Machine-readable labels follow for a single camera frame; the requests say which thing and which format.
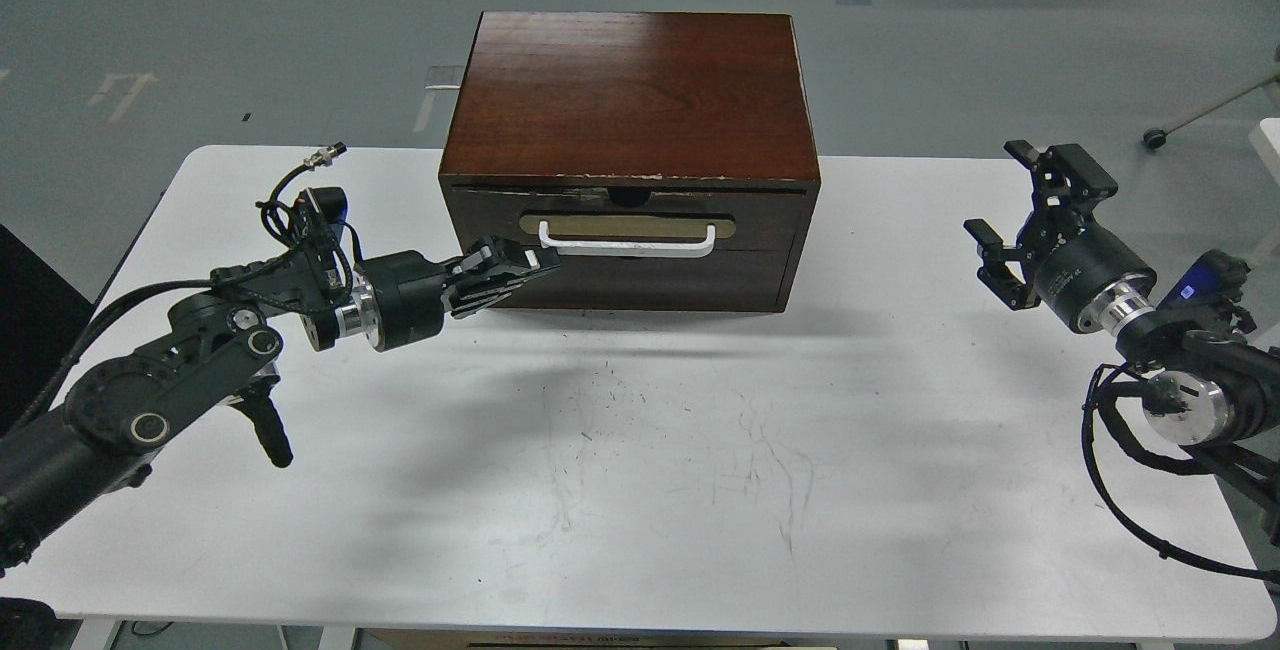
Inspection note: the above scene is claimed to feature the grey chair leg with caster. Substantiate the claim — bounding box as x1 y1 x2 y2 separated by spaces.
1140 67 1279 152

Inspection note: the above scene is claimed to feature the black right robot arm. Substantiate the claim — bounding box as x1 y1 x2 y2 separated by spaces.
964 139 1277 537

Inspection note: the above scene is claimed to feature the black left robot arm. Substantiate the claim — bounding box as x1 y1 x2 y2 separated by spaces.
3 143 561 569

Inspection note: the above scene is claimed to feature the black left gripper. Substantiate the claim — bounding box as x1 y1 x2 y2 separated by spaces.
352 237 562 351

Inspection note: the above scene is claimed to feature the dark wooden cabinet box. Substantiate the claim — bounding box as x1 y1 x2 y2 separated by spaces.
438 12 820 313

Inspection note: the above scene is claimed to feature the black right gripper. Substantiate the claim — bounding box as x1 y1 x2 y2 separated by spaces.
963 139 1157 334

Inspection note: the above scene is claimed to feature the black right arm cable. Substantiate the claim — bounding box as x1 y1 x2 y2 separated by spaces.
1080 370 1280 586

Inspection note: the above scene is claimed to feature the wooden drawer with white handle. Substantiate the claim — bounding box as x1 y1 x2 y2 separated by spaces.
445 186 815 264

